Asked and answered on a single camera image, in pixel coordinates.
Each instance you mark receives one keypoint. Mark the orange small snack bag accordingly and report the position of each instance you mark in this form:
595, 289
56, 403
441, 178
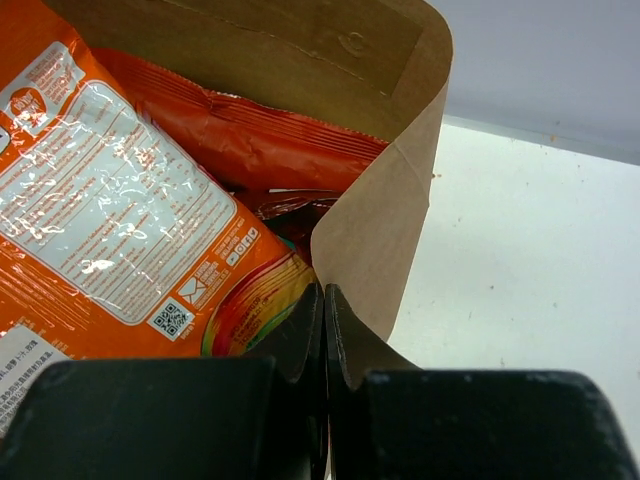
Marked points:
114, 242

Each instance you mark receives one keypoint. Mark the brown paper bag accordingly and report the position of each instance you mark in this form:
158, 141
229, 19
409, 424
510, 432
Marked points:
376, 72

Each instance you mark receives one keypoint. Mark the red cassava chips bag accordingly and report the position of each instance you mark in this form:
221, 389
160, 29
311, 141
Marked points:
250, 135

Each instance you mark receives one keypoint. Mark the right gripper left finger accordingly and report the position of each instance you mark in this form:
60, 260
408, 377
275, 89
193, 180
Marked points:
256, 416

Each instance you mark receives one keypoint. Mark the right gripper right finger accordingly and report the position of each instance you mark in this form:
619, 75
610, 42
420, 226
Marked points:
390, 419

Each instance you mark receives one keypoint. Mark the red Doritos bag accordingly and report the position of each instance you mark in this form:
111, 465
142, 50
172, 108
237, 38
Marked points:
291, 212

